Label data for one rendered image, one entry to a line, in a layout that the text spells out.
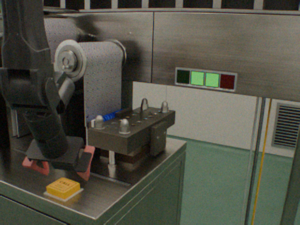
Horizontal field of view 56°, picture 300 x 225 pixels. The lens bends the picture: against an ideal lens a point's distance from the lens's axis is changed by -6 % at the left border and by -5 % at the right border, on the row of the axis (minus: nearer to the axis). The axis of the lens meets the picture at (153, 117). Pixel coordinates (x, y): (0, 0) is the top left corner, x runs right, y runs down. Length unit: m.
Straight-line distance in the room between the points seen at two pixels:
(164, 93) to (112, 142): 2.91
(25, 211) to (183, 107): 2.99
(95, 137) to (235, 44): 0.61
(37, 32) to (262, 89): 0.86
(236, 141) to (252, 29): 2.67
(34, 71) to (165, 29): 0.83
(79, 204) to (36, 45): 0.50
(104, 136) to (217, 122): 2.79
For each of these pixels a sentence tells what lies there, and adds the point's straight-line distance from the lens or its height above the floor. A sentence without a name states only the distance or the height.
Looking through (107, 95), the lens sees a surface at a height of 1.11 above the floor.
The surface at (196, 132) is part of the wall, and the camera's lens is 3.80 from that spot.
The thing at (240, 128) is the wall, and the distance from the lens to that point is 3.64.
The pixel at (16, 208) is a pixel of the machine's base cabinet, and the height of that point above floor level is 0.79.
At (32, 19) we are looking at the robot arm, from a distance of 0.47.
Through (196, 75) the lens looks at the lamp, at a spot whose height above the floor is 1.20.
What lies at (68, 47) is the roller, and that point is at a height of 1.30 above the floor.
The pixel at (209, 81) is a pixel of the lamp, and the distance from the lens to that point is 1.17.
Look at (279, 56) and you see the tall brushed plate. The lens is 1.13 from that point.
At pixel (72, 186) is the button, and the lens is 0.88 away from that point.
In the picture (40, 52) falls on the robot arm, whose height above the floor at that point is 1.32.
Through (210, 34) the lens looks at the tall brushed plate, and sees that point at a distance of 1.17.
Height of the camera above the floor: 1.35
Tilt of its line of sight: 16 degrees down
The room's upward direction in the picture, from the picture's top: 2 degrees clockwise
